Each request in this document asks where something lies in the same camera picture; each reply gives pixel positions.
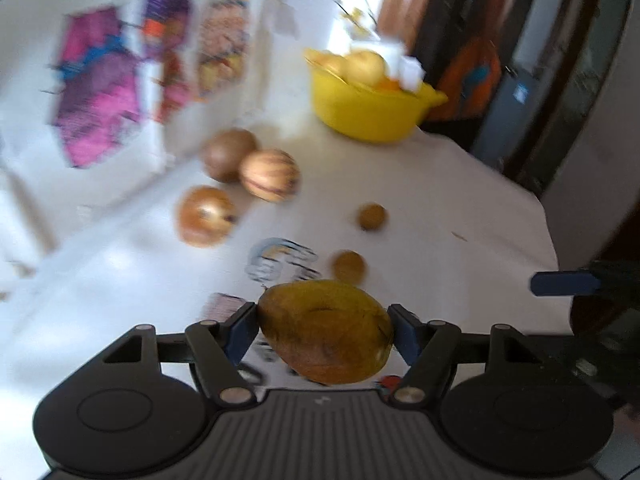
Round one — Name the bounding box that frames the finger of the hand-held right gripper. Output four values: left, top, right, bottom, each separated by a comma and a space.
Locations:
530, 259, 640, 302

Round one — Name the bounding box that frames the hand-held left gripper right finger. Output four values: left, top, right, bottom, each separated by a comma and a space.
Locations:
387, 303, 546, 407

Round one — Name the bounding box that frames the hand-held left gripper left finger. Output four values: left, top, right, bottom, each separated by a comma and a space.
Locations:
102, 301, 261, 407

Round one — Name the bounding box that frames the small brown longan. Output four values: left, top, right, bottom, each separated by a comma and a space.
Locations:
357, 202, 388, 232
331, 250, 368, 283

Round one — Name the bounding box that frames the kiwi with orange sticker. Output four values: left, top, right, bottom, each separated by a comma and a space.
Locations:
201, 128, 259, 184

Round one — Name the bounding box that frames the brown onion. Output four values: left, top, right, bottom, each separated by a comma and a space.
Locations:
175, 186, 238, 248

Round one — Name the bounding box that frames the striped pepino melon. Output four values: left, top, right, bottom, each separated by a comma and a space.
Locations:
239, 149, 302, 204

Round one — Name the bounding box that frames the grey appliance with blue label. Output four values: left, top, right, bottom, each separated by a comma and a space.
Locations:
472, 70, 538, 173

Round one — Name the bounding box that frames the yellow plastic bowl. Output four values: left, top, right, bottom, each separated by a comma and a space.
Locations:
304, 47, 448, 143

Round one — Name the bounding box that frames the dark orange dress poster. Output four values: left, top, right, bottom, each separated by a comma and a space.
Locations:
430, 0, 521, 126

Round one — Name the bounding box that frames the small white carton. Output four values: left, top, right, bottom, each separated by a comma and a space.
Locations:
397, 56, 426, 91

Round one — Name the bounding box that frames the large yellow pear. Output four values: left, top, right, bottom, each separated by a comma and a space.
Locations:
345, 50, 387, 85

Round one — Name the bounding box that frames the yellow red apple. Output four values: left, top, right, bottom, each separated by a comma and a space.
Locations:
320, 55, 349, 79

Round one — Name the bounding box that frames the coloured houses drawing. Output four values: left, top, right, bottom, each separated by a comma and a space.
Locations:
0, 0, 301, 173

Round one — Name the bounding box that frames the yellow flower twig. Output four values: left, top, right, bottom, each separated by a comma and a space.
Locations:
335, 0, 382, 41

